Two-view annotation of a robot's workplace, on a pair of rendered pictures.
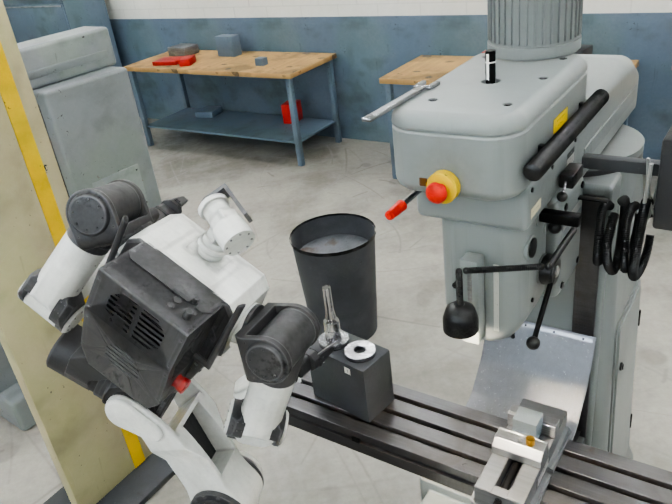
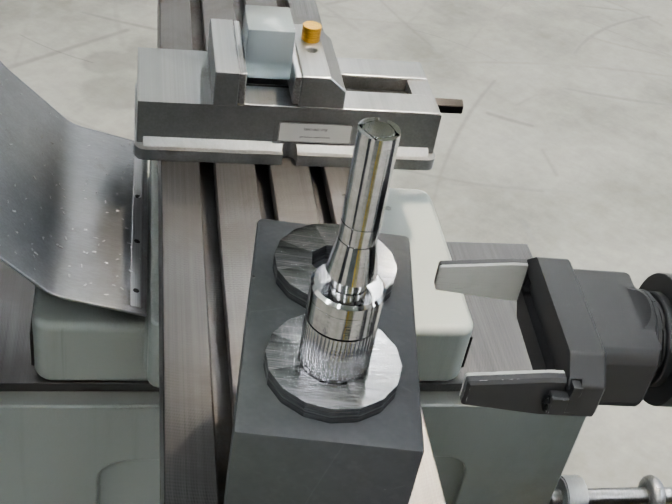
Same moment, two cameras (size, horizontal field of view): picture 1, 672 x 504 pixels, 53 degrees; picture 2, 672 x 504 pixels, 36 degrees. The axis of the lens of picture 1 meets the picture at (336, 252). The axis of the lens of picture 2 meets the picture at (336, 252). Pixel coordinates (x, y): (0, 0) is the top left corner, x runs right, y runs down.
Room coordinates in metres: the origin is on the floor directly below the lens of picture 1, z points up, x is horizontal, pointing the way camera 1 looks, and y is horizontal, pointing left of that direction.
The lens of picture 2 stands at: (2.00, 0.34, 1.58)
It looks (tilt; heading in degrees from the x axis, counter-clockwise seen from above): 38 degrees down; 219
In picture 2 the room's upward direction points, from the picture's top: 10 degrees clockwise
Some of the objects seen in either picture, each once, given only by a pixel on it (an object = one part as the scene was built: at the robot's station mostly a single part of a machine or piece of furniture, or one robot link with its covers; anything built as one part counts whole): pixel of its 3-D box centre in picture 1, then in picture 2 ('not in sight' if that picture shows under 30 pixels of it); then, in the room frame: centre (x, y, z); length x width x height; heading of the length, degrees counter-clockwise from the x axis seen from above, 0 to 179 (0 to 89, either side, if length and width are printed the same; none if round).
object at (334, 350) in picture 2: (332, 330); (340, 327); (1.61, 0.04, 1.14); 0.05 x 0.05 x 0.06
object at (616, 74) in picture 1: (563, 114); not in sight; (1.70, -0.65, 1.66); 0.80 x 0.23 x 0.20; 143
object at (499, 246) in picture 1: (493, 264); not in sight; (1.31, -0.35, 1.47); 0.21 x 0.19 x 0.32; 53
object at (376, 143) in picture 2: (328, 303); (363, 210); (1.61, 0.04, 1.23); 0.03 x 0.03 x 0.11
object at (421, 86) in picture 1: (400, 99); not in sight; (1.24, -0.16, 1.89); 0.24 x 0.04 x 0.01; 141
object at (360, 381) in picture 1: (350, 371); (316, 405); (1.57, 0.01, 1.01); 0.22 x 0.12 x 0.20; 45
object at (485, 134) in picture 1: (493, 117); not in sight; (1.31, -0.36, 1.81); 0.47 x 0.26 x 0.16; 143
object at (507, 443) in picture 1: (519, 447); (312, 65); (1.20, -0.39, 1.00); 0.12 x 0.06 x 0.04; 54
